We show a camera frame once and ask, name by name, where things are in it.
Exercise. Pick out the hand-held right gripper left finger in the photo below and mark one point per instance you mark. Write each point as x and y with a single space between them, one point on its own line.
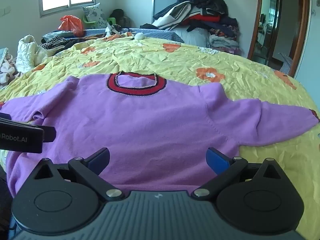
100 158

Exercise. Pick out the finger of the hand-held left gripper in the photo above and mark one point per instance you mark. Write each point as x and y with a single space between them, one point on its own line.
49 134

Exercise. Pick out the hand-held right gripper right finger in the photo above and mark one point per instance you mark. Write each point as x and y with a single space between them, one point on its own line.
216 160

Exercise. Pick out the purple sweater with red collar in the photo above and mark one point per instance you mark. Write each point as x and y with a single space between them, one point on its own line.
140 120

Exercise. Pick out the heap of light clothes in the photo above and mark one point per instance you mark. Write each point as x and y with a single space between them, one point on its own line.
7 70

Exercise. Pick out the dark patterned clothes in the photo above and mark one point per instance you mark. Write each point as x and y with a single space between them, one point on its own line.
61 41

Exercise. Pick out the pile of mixed clothes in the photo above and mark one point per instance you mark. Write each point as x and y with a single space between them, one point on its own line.
200 12

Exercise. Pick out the white quilted jacket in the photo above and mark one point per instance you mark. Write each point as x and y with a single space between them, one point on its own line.
27 51

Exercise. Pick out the orange plastic bag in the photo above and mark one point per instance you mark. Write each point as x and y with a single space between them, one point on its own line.
71 25

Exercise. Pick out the yellow floral bedsheet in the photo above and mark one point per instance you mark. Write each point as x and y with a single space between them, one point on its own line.
155 57

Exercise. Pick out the green plastic chair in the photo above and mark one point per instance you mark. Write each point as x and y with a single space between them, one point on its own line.
88 22

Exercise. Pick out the small white round object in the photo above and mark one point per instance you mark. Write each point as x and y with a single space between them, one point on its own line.
139 36

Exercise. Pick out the white floral pillow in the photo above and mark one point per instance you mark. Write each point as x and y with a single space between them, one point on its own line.
96 13

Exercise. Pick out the blue quilted blanket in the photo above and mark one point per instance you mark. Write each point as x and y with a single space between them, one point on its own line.
155 33

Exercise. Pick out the dark bag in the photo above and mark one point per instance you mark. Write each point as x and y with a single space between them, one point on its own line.
118 15

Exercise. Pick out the grey monitor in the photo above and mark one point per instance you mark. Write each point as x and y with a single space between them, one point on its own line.
162 5

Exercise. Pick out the wooden door frame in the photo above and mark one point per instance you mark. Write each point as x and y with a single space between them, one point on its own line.
301 17

